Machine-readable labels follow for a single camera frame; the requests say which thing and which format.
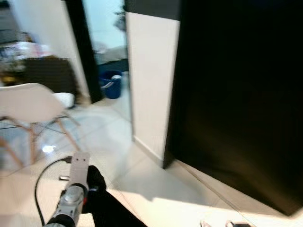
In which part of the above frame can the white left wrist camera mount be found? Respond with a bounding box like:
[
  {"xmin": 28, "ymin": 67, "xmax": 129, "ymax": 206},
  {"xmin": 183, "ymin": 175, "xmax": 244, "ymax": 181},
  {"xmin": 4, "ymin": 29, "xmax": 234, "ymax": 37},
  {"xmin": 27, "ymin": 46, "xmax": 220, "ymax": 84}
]
[{"xmin": 69, "ymin": 151, "xmax": 91, "ymax": 190}]

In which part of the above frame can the large black door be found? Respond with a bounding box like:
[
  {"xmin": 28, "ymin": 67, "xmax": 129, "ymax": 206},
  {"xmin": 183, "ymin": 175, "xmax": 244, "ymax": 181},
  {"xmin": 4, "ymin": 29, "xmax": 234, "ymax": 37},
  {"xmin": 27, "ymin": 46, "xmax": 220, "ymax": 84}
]
[{"xmin": 162, "ymin": 0, "xmax": 303, "ymax": 217}]

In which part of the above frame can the dark low cabinet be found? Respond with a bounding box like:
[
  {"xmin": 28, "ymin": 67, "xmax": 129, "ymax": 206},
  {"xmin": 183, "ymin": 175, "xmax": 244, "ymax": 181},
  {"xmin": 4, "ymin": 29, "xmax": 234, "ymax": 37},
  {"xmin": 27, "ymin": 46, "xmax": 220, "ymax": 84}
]
[{"xmin": 23, "ymin": 58, "xmax": 80, "ymax": 95}]

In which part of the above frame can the blue plastic bucket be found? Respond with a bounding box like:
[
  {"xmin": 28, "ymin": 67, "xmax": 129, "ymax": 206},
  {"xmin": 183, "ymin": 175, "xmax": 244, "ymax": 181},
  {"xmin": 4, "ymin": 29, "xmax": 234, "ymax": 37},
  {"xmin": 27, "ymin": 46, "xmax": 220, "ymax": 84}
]
[{"xmin": 98, "ymin": 70, "xmax": 124, "ymax": 99}]

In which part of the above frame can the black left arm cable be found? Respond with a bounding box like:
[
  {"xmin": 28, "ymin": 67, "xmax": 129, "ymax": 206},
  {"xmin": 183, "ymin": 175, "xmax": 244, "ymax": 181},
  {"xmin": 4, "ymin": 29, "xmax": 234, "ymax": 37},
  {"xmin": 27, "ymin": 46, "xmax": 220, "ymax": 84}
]
[{"xmin": 34, "ymin": 157, "xmax": 72, "ymax": 227}]

